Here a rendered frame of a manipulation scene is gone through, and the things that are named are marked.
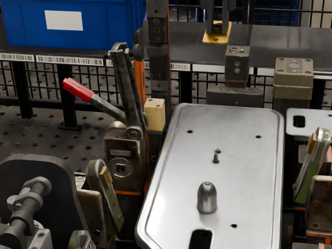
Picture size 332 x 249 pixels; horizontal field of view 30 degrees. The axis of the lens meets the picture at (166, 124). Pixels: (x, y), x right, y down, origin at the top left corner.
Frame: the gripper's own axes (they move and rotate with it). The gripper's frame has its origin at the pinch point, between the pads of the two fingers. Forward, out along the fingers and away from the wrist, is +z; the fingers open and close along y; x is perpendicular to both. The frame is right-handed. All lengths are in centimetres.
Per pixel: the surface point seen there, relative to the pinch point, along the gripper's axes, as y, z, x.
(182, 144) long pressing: -6.4, 28.6, 4.4
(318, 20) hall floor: 37, 126, 305
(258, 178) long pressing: 8.0, 28.5, -4.2
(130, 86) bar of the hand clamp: -14.0, 13.6, -1.8
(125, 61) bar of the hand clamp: -14.8, 9.1, -1.6
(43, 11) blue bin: -43, 17, 35
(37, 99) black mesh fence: -57, 52, 56
